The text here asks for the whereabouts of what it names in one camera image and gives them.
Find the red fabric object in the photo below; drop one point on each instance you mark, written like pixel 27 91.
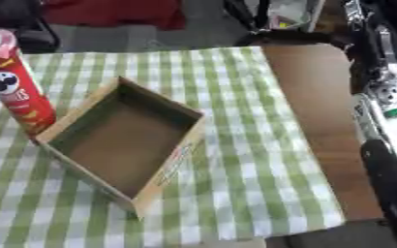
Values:
pixel 117 12

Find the open tan cardboard box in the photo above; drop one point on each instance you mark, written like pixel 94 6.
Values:
pixel 125 145

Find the black chair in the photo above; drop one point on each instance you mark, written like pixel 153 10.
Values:
pixel 24 30

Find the red cylindrical snack can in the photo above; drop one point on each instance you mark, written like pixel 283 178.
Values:
pixel 16 97

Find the silver and black right robot arm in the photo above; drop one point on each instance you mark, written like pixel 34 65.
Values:
pixel 393 180

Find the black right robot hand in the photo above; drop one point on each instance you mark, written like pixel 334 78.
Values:
pixel 367 58

